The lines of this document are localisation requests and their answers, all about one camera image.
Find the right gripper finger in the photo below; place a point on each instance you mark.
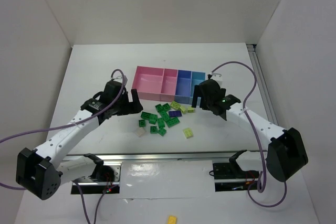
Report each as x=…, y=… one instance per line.
x=203, y=104
x=196, y=99

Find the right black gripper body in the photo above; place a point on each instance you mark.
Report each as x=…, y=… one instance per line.
x=200, y=96

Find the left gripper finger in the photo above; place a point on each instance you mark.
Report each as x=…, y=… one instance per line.
x=136, y=104
x=124, y=109

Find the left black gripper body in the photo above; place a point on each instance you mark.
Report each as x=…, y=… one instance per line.
x=128, y=106

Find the lime lego brick small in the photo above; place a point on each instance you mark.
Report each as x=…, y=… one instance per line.
x=183, y=109

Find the white lego brick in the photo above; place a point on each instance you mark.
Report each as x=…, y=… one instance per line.
x=140, y=131

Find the green lego long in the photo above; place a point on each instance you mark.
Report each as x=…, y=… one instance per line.
x=172, y=122
x=148, y=116
x=164, y=115

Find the lime lego brick front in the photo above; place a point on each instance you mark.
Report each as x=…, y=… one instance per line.
x=188, y=133

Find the purple lego brick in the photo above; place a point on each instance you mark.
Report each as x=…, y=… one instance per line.
x=176, y=113

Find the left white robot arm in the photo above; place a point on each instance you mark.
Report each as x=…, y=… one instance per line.
x=42, y=170

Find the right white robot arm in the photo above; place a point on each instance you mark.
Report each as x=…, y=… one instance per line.
x=286, y=153

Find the green lego small left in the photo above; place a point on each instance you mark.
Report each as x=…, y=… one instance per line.
x=142, y=123

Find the large pink bin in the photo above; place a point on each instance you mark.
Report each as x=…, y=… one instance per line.
x=148, y=82

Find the small pink bin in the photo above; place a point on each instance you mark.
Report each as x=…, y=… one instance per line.
x=169, y=84

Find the yellow lego brick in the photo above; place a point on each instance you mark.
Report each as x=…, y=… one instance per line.
x=172, y=220

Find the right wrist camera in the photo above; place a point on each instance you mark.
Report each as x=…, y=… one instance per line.
x=216, y=77

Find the aluminium rail front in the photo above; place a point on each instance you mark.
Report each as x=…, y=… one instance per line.
x=165, y=156

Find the aluminium rail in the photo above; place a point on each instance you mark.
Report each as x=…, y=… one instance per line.
x=165, y=156
x=251, y=48

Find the aluminium rail right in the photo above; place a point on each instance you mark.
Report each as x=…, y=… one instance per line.
x=251, y=48

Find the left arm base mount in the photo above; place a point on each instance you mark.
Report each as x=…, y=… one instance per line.
x=95, y=175

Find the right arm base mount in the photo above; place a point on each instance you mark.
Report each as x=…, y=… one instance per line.
x=228, y=176

